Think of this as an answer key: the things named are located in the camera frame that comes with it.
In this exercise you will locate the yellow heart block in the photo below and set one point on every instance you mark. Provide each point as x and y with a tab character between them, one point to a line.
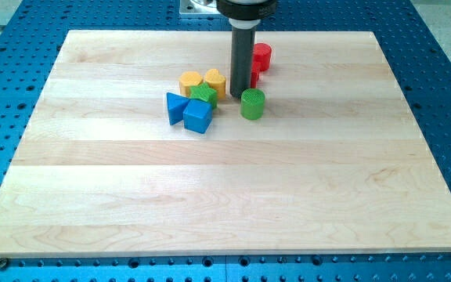
216	81

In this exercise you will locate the blue triangle block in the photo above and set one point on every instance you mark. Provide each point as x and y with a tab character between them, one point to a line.
176	105

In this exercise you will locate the green cylinder block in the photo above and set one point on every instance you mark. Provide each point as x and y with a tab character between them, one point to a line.
252	104

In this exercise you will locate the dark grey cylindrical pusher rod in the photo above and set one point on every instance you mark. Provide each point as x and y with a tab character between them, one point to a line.
242	47

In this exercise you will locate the blue cube block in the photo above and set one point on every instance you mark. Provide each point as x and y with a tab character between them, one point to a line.
197	116

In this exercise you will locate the red block behind rod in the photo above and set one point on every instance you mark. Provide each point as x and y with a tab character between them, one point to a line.
255	74

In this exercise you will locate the green star block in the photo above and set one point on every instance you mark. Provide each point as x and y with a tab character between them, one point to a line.
204	93

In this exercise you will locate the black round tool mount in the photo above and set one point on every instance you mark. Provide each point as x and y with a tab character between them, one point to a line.
246	10

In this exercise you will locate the light wooden board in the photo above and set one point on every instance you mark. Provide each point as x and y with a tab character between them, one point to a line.
337	163

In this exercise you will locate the red cylinder block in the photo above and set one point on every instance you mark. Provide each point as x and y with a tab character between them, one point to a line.
262	54

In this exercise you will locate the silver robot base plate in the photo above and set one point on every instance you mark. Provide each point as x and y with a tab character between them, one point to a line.
198	7

